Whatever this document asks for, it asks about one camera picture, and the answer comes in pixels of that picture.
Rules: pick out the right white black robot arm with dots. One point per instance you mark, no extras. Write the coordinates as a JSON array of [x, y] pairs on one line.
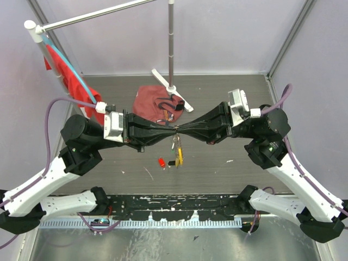
[[318, 213]]

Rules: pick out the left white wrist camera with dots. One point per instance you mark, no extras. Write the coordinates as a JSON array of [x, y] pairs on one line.
[[113, 122]]

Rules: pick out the white slotted cable duct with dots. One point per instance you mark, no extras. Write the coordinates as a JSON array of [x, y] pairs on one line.
[[194, 222]]

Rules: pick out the maroon cloth bag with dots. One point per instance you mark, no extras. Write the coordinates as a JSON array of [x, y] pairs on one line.
[[153, 103]]

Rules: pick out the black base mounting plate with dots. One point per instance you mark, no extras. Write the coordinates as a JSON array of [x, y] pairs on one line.
[[208, 207]]

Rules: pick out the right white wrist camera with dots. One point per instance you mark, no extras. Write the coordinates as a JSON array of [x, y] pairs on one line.
[[240, 110]]

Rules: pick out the aluminium frame post left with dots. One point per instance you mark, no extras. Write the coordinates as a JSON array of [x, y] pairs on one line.
[[43, 13]]

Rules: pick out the red hanging cloth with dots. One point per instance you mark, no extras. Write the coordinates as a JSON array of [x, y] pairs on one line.
[[75, 89]]

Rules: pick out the red tagged key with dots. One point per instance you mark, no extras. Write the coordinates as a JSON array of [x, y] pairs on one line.
[[162, 163]]

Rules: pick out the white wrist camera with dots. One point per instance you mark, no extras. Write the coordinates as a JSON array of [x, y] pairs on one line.
[[113, 122], [240, 110]]

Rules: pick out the aluminium frame post right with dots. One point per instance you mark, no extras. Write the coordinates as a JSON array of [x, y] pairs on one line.
[[298, 23]]

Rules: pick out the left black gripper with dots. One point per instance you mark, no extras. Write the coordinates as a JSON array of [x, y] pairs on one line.
[[138, 132]]

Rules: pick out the keyring with yellow tag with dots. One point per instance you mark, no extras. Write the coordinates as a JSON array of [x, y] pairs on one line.
[[178, 148]]

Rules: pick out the white metal clothes rack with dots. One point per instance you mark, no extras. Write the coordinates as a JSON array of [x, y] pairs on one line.
[[125, 38]]

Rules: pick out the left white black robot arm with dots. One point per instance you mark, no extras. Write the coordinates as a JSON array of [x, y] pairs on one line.
[[31, 203]]

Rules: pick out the blue clothes hanger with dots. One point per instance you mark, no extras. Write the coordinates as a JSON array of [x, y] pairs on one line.
[[47, 41]]

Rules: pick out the aluminium frame post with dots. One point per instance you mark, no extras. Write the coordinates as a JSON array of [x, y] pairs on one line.
[[43, 13], [298, 23]]

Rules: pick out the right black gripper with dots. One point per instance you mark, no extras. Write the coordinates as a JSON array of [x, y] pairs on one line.
[[219, 118]]

